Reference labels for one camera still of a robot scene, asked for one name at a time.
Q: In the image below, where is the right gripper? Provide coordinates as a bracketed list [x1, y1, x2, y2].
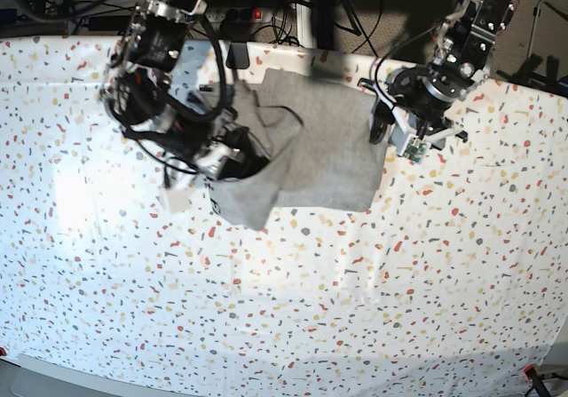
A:
[159, 116, 271, 188]

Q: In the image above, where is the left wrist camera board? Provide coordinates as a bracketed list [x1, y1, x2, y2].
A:
[402, 135, 431, 164]

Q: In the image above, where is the white power strip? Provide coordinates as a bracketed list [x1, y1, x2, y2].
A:
[206, 7, 273, 23]

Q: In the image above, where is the grey T-shirt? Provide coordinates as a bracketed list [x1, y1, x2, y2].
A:
[208, 70, 387, 230]

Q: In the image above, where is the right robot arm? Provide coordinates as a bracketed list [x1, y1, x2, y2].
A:
[99, 0, 270, 214]

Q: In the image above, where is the white table leg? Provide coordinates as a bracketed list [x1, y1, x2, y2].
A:
[296, 4, 317, 49]

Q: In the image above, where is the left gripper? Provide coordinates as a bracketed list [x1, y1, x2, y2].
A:
[358, 66, 469, 158]

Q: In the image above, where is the terrazzo pattern tablecloth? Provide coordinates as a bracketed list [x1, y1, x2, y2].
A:
[1, 36, 567, 396]

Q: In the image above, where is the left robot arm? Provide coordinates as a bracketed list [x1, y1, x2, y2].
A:
[358, 0, 516, 163]

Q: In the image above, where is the red table clamp right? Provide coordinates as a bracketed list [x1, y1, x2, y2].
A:
[523, 364, 539, 382]

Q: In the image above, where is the black table clip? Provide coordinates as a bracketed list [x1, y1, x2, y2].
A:
[225, 43, 250, 70]

